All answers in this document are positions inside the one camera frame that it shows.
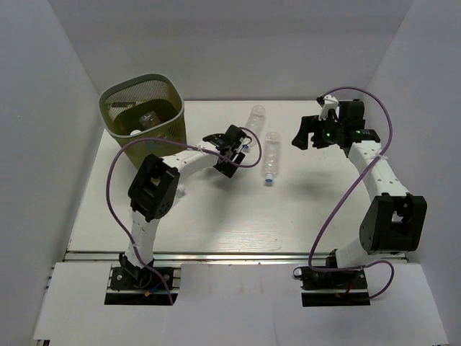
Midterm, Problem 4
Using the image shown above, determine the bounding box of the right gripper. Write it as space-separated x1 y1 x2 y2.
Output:
292 112 344 150

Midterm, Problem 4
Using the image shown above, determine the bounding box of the clear bottle blue cap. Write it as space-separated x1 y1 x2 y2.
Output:
263 132 282 186
243 105 267 149

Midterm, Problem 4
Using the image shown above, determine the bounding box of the crushed clear bottle white cap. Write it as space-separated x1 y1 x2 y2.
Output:
176 184 187 198

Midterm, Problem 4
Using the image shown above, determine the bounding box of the clear crushed bottle front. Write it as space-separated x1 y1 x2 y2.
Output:
139 111 164 130

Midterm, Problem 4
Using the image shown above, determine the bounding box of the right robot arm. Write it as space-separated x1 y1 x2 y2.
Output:
292 94 427 288

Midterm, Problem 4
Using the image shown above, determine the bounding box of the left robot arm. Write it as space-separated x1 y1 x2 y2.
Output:
120 125 252 288

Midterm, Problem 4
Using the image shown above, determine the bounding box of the olive green mesh bin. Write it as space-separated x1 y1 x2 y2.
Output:
99 74 187 168

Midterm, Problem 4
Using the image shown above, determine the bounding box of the clear bottle blue cap back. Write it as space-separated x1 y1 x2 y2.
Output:
243 105 267 149

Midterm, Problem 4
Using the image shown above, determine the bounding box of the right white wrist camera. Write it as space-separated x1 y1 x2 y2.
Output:
316 94 339 120

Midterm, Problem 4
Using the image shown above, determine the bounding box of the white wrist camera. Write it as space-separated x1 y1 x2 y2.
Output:
316 94 339 120
238 136 253 153

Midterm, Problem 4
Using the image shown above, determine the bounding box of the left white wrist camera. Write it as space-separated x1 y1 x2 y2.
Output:
238 136 253 153

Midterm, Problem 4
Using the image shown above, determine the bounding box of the aluminium front rail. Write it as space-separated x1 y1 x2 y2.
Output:
63 251 309 264

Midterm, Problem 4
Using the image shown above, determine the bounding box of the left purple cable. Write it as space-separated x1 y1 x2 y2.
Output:
106 129 263 303

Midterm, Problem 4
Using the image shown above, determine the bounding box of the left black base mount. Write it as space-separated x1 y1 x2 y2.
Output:
104 267 171 306

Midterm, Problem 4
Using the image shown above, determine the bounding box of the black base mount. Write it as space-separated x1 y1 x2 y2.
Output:
292 267 370 307
104 267 171 306

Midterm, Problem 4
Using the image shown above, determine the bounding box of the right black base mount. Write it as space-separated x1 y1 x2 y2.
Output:
292 267 370 307

